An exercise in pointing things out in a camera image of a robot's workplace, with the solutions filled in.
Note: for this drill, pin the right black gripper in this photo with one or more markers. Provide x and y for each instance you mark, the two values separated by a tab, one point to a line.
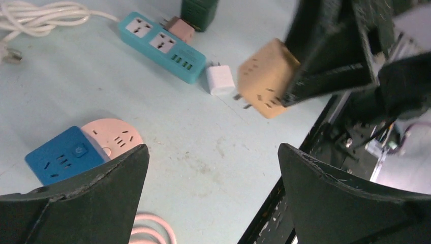
342	45

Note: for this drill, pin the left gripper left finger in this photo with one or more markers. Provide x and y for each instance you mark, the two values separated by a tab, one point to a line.
97	206

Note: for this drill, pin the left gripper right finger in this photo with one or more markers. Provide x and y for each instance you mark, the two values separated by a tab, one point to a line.
329	205

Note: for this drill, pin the blue cube socket adapter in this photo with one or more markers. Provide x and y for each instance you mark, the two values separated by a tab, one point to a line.
68	154

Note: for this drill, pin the yellow cube socket adapter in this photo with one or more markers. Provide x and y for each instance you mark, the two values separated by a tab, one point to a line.
264	77

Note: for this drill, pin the dark green cube socket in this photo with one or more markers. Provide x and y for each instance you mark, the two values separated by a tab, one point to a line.
199	14

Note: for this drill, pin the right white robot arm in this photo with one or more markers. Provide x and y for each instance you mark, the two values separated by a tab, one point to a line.
403	92

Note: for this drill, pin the small pink plug adapter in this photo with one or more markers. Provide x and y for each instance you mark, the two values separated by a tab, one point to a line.
179	28

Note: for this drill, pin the white usb charger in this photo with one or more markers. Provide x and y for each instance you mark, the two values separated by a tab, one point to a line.
220	79

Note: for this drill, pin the teal power strip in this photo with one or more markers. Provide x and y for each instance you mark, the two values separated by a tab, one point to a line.
162	47

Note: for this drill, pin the black front rail frame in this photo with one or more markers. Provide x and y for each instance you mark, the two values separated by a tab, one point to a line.
273	222

